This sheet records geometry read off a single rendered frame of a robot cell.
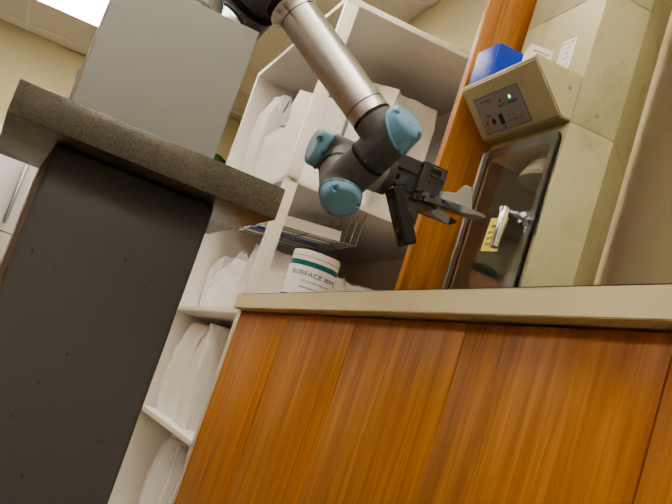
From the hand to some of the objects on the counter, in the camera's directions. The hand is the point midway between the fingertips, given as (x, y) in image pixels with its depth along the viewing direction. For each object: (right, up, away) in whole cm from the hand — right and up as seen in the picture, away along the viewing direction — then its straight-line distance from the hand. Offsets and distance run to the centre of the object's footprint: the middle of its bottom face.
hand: (467, 222), depth 185 cm
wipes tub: (-36, -21, +63) cm, 75 cm away
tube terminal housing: (+12, -28, +14) cm, 34 cm away
